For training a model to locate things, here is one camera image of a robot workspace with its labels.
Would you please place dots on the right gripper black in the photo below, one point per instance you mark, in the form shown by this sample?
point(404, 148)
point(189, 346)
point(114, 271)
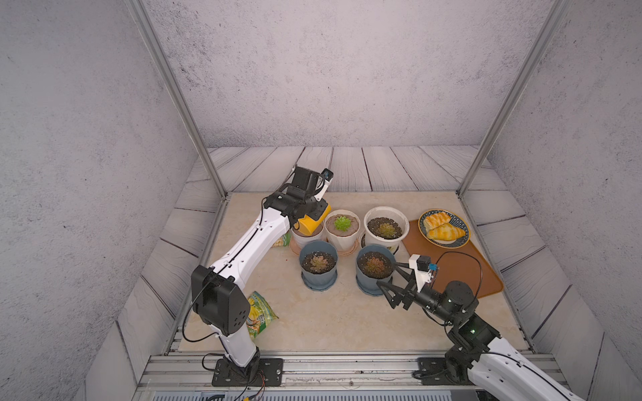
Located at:
point(402, 294)

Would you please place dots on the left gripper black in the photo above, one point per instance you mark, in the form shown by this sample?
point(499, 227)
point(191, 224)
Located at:
point(317, 212)

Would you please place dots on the yellow watering can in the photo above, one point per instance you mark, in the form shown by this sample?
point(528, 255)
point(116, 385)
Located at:
point(308, 224)

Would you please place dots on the blue pot red succulent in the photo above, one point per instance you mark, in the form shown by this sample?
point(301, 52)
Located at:
point(374, 263)

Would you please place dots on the small white pot pink-green succulent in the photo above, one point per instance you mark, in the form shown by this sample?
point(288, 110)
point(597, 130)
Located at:
point(303, 240)

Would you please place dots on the white pot bright green succulent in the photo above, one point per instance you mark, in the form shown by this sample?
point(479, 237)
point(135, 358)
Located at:
point(342, 225)

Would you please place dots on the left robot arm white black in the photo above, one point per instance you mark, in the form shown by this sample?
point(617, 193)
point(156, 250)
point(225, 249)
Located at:
point(217, 291)

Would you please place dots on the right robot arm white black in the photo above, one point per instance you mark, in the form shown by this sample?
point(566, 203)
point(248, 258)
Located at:
point(479, 355)

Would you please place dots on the large white round pot succulent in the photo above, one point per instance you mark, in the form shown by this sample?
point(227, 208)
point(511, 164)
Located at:
point(386, 227)

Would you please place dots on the green orange snack packet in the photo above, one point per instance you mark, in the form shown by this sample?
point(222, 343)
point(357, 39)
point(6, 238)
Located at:
point(283, 241)

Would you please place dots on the pink saucer under small pot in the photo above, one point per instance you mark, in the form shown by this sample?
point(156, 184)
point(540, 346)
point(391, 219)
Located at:
point(295, 248)

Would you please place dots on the brown tray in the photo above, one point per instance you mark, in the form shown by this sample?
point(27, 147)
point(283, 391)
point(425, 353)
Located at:
point(465, 264)

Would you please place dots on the yellow bread roll lower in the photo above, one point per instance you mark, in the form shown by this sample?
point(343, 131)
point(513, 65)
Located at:
point(446, 233)

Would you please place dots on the yellow bread roll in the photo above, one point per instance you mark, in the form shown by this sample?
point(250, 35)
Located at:
point(446, 233)
point(435, 220)

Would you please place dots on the blue patterned plate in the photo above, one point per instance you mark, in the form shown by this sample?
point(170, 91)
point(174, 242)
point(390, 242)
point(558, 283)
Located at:
point(455, 221)

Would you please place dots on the yellow bread roll upper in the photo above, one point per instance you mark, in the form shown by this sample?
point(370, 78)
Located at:
point(435, 220)

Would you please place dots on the green yellow candy bag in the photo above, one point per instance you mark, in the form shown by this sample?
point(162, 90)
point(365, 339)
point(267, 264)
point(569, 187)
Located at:
point(261, 315)

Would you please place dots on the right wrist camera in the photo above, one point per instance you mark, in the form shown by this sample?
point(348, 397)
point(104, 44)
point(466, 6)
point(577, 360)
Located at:
point(423, 269)

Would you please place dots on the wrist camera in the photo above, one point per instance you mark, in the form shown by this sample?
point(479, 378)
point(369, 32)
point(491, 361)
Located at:
point(325, 178)
point(423, 269)

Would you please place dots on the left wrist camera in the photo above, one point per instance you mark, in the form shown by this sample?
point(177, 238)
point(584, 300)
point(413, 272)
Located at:
point(325, 178)

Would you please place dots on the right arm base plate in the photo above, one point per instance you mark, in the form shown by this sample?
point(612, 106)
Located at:
point(441, 371)

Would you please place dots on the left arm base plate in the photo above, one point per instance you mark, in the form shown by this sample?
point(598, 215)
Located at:
point(261, 372)

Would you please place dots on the front aluminium rail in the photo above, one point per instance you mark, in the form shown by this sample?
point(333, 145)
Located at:
point(307, 376)

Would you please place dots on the left aluminium frame post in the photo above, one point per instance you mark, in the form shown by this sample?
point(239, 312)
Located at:
point(159, 58)

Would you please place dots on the aluminium frame post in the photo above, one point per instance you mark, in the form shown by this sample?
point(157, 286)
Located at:
point(159, 58)
point(545, 36)

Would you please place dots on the right aluminium frame post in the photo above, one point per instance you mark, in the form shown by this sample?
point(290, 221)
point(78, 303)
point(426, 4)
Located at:
point(545, 36)

